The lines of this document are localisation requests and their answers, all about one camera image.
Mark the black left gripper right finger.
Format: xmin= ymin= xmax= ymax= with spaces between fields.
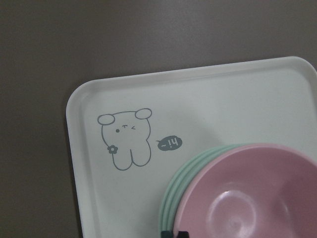
xmin=177 ymin=231 xmax=190 ymax=238

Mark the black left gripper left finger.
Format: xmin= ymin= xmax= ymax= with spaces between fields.
xmin=160 ymin=231 xmax=173 ymax=238

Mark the small pink bowl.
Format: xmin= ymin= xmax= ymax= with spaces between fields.
xmin=173 ymin=144 xmax=317 ymax=238

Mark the green bowl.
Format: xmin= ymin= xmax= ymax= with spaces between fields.
xmin=163 ymin=146 xmax=223 ymax=224
xmin=165 ymin=144 xmax=246 ymax=229
xmin=158 ymin=157 xmax=196 ymax=231

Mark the top green bowl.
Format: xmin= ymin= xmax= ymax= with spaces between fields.
xmin=165 ymin=144 xmax=246 ymax=229

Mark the white rabbit tray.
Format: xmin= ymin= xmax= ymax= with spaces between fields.
xmin=66 ymin=57 xmax=317 ymax=238

